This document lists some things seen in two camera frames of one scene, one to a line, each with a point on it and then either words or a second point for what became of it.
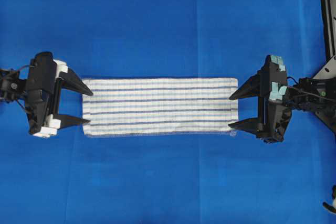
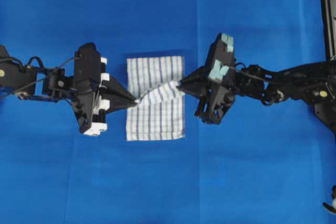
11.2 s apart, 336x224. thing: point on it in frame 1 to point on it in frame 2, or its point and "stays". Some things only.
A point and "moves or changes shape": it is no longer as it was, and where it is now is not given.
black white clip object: x=333 y=208 stays
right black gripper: x=273 y=98 to x=216 y=98
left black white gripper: x=44 y=74 to x=119 y=98
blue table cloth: x=164 y=25 stays
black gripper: x=41 y=84 to x=87 y=79
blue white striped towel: x=126 y=107 moves or changes shape
